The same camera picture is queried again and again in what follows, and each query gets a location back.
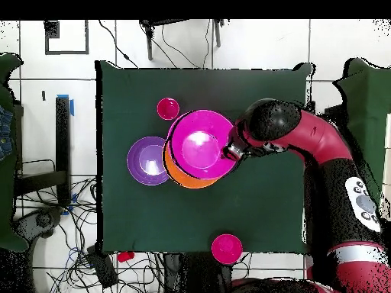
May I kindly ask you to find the pink bowl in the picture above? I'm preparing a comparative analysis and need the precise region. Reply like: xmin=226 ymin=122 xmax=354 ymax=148
xmin=166 ymin=108 xmax=239 ymax=181

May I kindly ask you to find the orange bowl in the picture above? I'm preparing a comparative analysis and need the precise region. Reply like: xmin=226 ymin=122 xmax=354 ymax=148
xmin=163 ymin=143 xmax=221 ymax=189

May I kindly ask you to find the red cup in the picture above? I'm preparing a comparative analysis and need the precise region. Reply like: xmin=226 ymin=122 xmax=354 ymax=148
xmin=156 ymin=97 xmax=181 ymax=121

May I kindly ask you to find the purple bowl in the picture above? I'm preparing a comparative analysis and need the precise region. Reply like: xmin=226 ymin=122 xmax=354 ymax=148
xmin=126 ymin=135 xmax=170 ymax=187

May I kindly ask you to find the red bowl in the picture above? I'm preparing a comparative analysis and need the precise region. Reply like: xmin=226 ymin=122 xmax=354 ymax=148
xmin=211 ymin=233 xmax=244 ymax=266

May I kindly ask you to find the dark green tablecloth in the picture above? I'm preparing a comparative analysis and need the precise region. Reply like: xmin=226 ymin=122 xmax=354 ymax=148
xmin=95 ymin=60 xmax=314 ymax=255

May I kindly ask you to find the green cloth covered table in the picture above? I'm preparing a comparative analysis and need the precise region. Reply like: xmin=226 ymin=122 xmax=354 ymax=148
xmin=0 ymin=52 xmax=30 ymax=253
xmin=331 ymin=56 xmax=391 ymax=208

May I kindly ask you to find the small red object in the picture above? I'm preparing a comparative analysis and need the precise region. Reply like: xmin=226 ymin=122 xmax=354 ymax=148
xmin=116 ymin=250 xmax=136 ymax=263

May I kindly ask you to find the blue tape strip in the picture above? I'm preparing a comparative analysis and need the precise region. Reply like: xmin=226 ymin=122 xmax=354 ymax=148
xmin=57 ymin=93 xmax=75 ymax=118

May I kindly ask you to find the black power strip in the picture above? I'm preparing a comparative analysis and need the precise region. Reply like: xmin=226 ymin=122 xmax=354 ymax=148
xmin=86 ymin=246 xmax=119 ymax=290

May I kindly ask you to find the black chair base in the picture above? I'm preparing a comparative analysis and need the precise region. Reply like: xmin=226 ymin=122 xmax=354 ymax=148
xmin=13 ymin=207 xmax=65 ymax=240

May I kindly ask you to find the person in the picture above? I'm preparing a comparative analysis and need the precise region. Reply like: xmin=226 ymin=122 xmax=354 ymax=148
xmin=0 ymin=105 xmax=15 ymax=162

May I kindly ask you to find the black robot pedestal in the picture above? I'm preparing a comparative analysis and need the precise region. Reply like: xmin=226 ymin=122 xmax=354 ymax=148
xmin=161 ymin=252 xmax=236 ymax=293

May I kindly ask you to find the black floor cable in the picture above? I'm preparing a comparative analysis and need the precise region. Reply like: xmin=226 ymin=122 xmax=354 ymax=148
xmin=98 ymin=20 xmax=140 ymax=69

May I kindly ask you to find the black table frame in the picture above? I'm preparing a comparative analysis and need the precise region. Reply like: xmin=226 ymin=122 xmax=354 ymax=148
xmin=13 ymin=96 xmax=73 ymax=209

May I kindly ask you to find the floor cable bundle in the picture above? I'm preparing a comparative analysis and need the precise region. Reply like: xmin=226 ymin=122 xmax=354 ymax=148
xmin=15 ymin=176 xmax=166 ymax=293

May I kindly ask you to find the black square frame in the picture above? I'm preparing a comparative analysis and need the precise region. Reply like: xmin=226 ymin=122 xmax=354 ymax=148
xmin=44 ymin=20 xmax=90 ymax=56

